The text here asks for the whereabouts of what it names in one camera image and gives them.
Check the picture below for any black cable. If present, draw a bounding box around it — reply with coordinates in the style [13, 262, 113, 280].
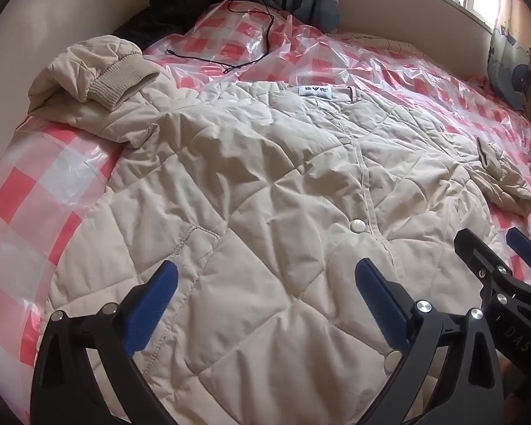
[168, 0, 275, 74]

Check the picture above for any beige quilted jacket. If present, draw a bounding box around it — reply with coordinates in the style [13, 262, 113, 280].
[26, 35, 531, 425]

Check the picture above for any cream bed side panel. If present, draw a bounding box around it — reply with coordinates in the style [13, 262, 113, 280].
[339, 0, 492, 76]

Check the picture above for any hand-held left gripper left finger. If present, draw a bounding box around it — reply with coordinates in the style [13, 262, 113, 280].
[30, 260, 179, 425]

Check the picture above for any red checkered plastic sheet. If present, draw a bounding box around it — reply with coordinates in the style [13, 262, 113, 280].
[0, 0, 531, 364]

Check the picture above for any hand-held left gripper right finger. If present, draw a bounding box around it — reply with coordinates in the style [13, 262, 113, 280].
[355, 257, 505, 425]

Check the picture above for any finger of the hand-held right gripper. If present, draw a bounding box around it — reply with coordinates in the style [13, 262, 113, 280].
[454, 229, 514, 306]
[506, 228, 531, 275]

